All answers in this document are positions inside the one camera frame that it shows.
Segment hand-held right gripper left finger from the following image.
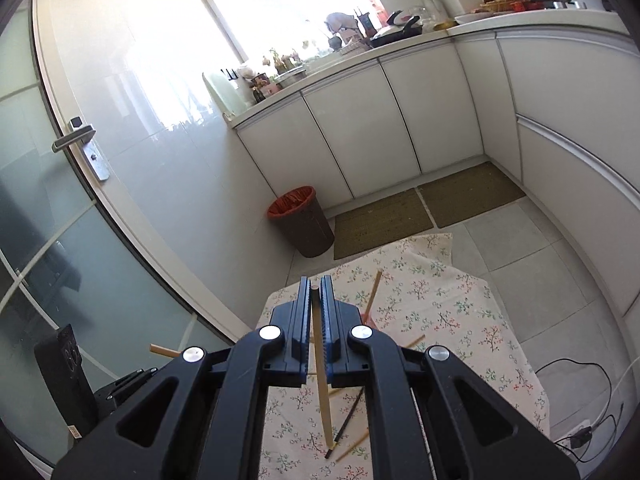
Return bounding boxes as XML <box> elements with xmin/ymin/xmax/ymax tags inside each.
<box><xmin>52</xmin><ymin>275</ymin><xmax>313</xmax><ymax>480</ymax></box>

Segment white kitchen base cabinets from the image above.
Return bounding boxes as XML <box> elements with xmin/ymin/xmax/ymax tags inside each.
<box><xmin>232</xmin><ymin>10</ymin><xmax>640</xmax><ymax>321</ymax></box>

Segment floral tablecloth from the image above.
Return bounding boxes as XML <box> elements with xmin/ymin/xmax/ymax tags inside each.
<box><xmin>257</xmin><ymin>232</ymin><xmax>551</xmax><ymax>480</ymax></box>

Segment black chopstick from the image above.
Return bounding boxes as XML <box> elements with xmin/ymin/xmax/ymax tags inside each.
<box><xmin>324</xmin><ymin>387</ymin><xmax>366</xmax><ymax>460</ymax></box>

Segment red trash bag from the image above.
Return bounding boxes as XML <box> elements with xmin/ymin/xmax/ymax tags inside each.
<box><xmin>266</xmin><ymin>186</ymin><xmax>317</xmax><ymax>220</ymax></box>

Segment dark utensil holder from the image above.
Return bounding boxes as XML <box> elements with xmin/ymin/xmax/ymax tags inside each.
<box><xmin>354</xmin><ymin>7</ymin><xmax>378</xmax><ymax>38</ymax></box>

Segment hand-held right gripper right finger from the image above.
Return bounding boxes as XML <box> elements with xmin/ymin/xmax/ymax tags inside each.
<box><xmin>320</xmin><ymin>274</ymin><xmax>581</xmax><ymax>480</ymax></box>

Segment white cutting board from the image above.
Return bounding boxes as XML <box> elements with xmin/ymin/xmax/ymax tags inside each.
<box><xmin>202</xmin><ymin>71</ymin><xmax>240</xmax><ymax>117</ymax></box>

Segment olive floor mat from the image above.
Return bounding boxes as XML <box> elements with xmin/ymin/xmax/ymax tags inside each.
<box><xmin>332</xmin><ymin>188</ymin><xmax>435</xmax><ymax>260</ymax></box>
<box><xmin>417</xmin><ymin>161</ymin><xmax>527</xmax><ymax>228</ymax></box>

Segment kitchen window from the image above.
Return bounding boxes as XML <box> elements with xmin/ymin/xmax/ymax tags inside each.
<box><xmin>200</xmin><ymin>0</ymin><xmax>381</xmax><ymax>61</ymax></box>

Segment black frying pan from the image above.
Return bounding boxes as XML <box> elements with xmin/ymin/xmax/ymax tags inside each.
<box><xmin>369</xmin><ymin>10</ymin><xmax>423</xmax><ymax>48</ymax></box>

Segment grey pink cloth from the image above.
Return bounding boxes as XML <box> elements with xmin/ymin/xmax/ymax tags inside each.
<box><xmin>325</xmin><ymin>12</ymin><xmax>358</xmax><ymax>36</ymax></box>

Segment pile of wooden chopsticks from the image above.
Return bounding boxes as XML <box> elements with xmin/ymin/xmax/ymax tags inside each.
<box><xmin>306</xmin><ymin>335</ymin><xmax>426</xmax><ymax>462</ymax></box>

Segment black floor cable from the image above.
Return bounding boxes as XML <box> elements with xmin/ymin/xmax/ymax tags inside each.
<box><xmin>535</xmin><ymin>357</ymin><xmax>626</xmax><ymax>463</ymax></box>

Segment metal door handle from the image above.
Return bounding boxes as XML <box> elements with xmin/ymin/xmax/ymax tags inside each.
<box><xmin>51</xmin><ymin>116</ymin><xmax>111</xmax><ymax>182</ymax></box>

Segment brown trash bin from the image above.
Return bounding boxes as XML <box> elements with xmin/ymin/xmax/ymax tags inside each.
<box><xmin>266</xmin><ymin>186</ymin><xmax>335</xmax><ymax>258</ymax></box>

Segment frosted glass door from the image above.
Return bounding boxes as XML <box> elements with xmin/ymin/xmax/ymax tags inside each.
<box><xmin>0</xmin><ymin>0</ymin><xmax>236</xmax><ymax>461</ymax></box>

